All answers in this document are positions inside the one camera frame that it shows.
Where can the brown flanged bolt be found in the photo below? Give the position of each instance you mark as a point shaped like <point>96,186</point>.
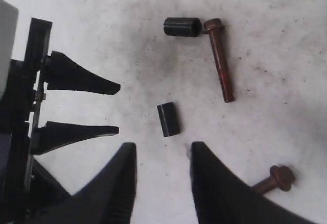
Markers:
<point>219,60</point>
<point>277,180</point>

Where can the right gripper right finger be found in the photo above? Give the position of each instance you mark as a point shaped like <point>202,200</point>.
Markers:
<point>224,196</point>

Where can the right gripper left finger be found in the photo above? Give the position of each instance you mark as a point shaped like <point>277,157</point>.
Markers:
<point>107,196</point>

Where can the black metal sleeve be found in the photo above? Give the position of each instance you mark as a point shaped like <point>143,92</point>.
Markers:
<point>169,119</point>
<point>182,27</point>

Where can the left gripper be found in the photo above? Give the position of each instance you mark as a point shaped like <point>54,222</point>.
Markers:
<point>28,111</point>

